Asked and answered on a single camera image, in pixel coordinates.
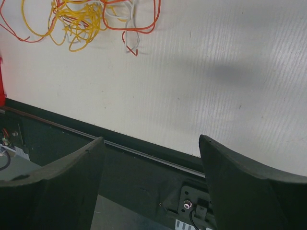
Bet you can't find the wire bundle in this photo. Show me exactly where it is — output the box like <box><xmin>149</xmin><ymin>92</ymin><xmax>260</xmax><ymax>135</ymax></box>
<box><xmin>0</xmin><ymin>0</ymin><xmax>162</xmax><ymax>58</ymax></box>

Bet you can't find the white cable duct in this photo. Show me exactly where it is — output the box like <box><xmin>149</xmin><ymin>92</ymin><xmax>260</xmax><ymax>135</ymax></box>
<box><xmin>174</xmin><ymin>219</ymin><xmax>217</xmax><ymax>230</ymax></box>
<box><xmin>0</xmin><ymin>144</ymin><xmax>30</xmax><ymax>161</ymax></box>

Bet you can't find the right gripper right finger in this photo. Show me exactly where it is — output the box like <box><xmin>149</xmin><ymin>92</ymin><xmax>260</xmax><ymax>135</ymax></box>
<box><xmin>199</xmin><ymin>135</ymin><xmax>307</xmax><ymax>230</ymax></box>

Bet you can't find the right white cable duct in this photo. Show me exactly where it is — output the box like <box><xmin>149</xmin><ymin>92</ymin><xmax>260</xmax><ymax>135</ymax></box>
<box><xmin>174</xmin><ymin>219</ymin><xmax>217</xmax><ymax>230</ymax></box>

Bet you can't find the red plastic bin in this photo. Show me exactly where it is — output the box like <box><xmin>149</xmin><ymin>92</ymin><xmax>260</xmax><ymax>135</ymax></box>
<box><xmin>0</xmin><ymin>57</ymin><xmax>6</xmax><ymax>107</ymax></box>

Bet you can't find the left white cable duct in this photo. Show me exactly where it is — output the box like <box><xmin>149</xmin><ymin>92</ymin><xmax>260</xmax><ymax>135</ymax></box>
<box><xmin>0</xmin><ymin>144</ymin><xmax>30</xmax><ymax>161</ymax></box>

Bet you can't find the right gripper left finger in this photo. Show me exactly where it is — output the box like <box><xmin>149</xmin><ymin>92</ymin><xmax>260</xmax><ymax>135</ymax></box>
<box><xmin>0</xmin><ymin>137</ymin><xmax>106</xmax><ymax>230</ymax></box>

